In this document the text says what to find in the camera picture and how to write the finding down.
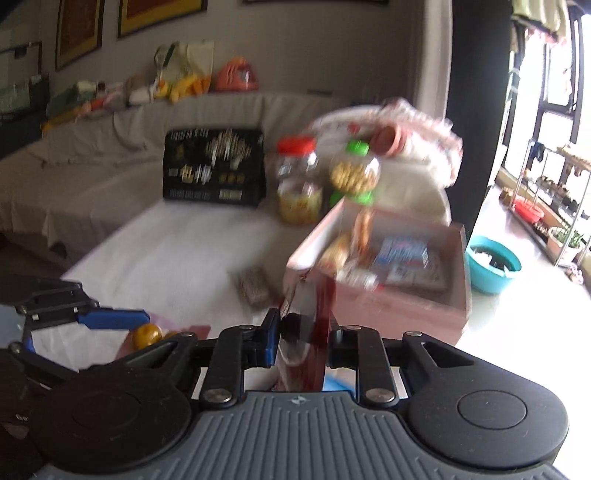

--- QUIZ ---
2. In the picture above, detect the blue snack packet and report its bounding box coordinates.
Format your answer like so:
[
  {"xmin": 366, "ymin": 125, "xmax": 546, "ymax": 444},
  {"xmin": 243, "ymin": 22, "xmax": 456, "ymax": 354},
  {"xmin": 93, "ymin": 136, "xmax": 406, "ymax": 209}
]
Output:
[{"xmin": 322, "ymin": 373, "xmax": 356, "ymax": 394}]

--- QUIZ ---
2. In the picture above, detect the red white snack bag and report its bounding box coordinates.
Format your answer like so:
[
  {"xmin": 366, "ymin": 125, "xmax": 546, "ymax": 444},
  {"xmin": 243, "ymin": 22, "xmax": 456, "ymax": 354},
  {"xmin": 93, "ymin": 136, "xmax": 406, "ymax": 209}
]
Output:
[{"xmin": 276, "ymin": 270, "xmax": 335, "ymax": 392}]

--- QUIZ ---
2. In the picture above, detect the clear biscuit packet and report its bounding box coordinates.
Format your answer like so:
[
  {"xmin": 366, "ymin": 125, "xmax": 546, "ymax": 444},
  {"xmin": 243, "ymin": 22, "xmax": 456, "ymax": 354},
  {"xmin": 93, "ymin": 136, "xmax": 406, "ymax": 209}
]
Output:
[{"xmin": 230, "ymin": 266, "xmax": 276, "ymax": 310}]

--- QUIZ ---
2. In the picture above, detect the pink cardboard gift box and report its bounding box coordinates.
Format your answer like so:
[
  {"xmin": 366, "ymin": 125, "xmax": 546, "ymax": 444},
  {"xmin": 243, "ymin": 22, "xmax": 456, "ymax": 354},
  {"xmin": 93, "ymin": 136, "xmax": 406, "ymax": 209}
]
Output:
[{"xmin": 283, "ymin": 200, "xmax": 471, "ymax": 344}]

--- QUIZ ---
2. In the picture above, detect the blue cartoon snack pack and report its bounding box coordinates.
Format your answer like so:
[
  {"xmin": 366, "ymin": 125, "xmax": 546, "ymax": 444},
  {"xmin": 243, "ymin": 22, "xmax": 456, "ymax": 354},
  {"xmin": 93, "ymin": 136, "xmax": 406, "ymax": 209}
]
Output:
[{"xmin": 372, "ymin": 237, "xmax": 448, "ymax": 292}]

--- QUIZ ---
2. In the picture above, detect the orange snack bag in box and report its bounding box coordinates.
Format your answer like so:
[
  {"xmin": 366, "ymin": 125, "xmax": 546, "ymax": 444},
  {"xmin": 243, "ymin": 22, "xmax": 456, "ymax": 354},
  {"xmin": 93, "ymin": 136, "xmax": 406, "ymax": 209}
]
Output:
[{"xmin": 317, "ymin": 209, "xmax": 374, "ymax": 277}]

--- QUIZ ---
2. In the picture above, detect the grey covered sofa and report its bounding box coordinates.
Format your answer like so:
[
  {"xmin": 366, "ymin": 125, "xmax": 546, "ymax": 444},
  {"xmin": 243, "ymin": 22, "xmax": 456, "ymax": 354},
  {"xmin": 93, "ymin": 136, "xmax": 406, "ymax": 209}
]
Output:
[{"xmin": 1, "ymin": 93, "xmax": 348, "ymax": 268}]

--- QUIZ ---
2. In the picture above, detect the teal plastic basin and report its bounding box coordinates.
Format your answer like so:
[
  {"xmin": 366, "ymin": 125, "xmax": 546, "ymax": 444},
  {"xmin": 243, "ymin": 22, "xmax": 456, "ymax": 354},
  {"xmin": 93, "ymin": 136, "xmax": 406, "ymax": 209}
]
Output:
[{"xmin": 466, "ymin": 236, "xmax": 522, "ymax": 295}]

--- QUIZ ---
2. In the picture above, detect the red lid clear plastic jar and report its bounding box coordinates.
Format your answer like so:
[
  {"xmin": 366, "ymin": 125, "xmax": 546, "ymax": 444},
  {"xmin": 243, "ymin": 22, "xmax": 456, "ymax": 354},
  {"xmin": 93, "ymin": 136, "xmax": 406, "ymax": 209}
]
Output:
[{"xmin": 276, "ymin": 136, "xmax": 322, "ymax": 225}]

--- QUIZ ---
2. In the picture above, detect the green gumball candy dispenser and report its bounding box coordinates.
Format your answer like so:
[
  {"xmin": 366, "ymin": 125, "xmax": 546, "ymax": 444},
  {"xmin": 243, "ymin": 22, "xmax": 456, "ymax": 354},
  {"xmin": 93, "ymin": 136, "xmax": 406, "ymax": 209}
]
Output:
[{"xmin": 329, "ymin": 140, "xmax": 381, "ymax": 207}]

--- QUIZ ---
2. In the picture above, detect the black plum snack box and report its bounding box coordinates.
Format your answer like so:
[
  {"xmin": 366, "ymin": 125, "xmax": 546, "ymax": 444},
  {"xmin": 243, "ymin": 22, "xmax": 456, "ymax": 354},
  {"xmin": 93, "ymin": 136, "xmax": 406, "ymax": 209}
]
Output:
[{"xmin": 162, "ymin": 128, "xmax": 267, "ymax": 207}]

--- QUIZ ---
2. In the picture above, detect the red plastic basin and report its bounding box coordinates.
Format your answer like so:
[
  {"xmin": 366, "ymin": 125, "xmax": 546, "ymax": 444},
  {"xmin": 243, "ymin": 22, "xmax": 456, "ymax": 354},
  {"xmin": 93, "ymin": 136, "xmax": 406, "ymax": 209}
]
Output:
[{"xmin": 513, "ymin": 197, "xmax": 545, "ymax": 224}]

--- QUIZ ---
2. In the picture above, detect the floral pink blanket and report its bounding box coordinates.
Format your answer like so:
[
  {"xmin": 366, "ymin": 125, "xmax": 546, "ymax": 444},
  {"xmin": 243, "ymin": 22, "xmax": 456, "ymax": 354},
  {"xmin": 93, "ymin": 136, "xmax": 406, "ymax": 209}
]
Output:
[{"xmin": 304, "ymin": 98, "xmax": 464, "ymax": 189}]

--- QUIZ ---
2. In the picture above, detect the metal plant shelf rack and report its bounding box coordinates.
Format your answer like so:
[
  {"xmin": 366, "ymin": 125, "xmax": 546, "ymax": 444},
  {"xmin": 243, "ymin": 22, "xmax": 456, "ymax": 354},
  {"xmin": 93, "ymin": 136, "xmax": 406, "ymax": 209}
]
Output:
[{"xmin": 509, "ymin": 139, "xmax": 590, "ymax": 268}]

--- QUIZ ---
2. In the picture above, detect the yellow plush toy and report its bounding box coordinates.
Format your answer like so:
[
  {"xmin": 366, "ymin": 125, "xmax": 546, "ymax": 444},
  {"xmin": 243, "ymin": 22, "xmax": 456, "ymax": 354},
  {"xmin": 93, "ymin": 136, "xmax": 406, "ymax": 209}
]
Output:
[{"xmin": 152, "ymin": 74, "xmax": 211, "ymax": 103}]

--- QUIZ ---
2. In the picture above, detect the white green tote bag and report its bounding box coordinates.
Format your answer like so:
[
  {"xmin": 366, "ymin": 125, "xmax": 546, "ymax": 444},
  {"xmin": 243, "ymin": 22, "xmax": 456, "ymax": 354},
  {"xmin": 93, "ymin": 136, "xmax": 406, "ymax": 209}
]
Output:
[{"xmin": 153, "ymin": 41, "xmax": 214, "ymax": 84}]

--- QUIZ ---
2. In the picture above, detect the orange helmet toy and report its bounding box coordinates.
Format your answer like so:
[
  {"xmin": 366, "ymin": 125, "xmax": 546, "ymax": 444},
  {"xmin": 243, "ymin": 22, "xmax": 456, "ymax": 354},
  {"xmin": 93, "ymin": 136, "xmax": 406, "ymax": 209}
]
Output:
[{"xmin": 214, "ymin": 57, "xmax": 259, "ymax": 92}]

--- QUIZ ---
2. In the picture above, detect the framed wall picture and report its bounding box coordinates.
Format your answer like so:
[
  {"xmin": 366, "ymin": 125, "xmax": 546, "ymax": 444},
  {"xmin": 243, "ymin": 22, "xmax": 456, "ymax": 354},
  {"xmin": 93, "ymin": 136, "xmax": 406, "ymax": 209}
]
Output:
[
  {"xmin": 55, "ymin": 0, "xmax": 105, "ymax": 71},
  {"xmin": 117, "ymin": 0, "xmax": 207, "ymax": 38}
]

